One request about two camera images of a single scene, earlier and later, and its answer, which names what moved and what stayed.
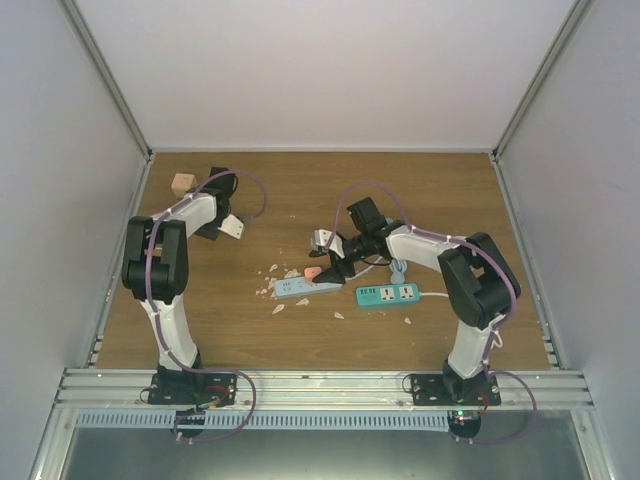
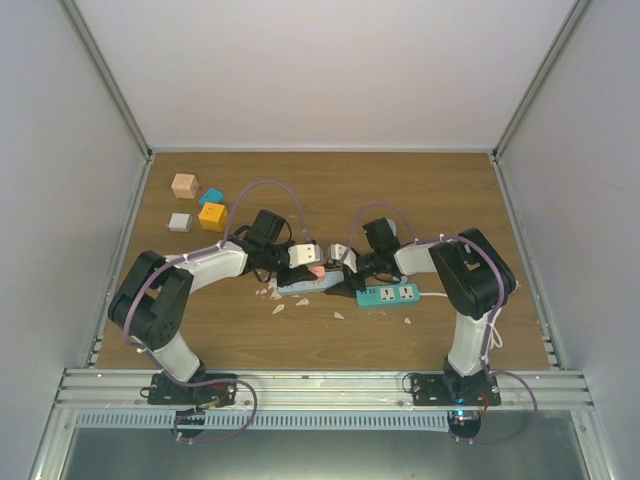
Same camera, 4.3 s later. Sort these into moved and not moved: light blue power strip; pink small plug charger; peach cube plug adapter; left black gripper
Moved: left black gripper
Not moved: light blue power strip; pink small plug charger; peach cube plug adapter
